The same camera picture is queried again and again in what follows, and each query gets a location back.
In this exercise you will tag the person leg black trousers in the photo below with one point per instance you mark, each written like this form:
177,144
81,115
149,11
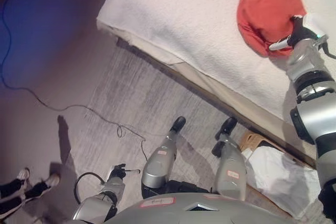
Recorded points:
36,191
10,186

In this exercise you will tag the robot right leg silver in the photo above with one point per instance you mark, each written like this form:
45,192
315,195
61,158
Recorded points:
231,171

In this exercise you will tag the robot left leg silver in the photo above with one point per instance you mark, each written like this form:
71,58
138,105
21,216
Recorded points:
157,163

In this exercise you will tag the white sneaker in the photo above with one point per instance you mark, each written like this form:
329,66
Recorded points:
52,180
24,175

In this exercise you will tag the grey robot torso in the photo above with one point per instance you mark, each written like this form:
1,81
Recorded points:
183,212

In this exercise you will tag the robot right foot black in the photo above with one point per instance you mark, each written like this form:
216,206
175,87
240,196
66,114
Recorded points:
228,125

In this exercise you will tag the robot left arm silver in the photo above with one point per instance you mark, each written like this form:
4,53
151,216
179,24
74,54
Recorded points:
110,192

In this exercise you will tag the white terry bed towel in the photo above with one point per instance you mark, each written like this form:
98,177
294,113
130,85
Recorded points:
197,11

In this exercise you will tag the tan wicker basket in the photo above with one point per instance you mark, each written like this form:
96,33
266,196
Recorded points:
252,140

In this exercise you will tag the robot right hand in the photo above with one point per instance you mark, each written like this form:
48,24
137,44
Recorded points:
300,35

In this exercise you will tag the robot right arm silver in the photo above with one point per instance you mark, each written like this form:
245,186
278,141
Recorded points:
309,98

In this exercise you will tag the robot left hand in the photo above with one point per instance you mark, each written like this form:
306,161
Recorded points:
118,172

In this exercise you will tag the robot foot black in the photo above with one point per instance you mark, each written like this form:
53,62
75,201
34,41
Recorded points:
178,123
228,125

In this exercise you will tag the brown wooden bed frame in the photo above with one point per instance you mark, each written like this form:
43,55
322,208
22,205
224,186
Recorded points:
210,90

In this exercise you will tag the white cloth basket liner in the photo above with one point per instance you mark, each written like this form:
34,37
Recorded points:
275,174

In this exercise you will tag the red cloth garment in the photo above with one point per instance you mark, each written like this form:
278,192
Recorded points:
265,11

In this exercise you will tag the robot leg silver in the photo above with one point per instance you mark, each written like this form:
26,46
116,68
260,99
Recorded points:
231,171
157,163

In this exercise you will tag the robot left foot black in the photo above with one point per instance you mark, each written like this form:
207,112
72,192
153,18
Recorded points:
178,123

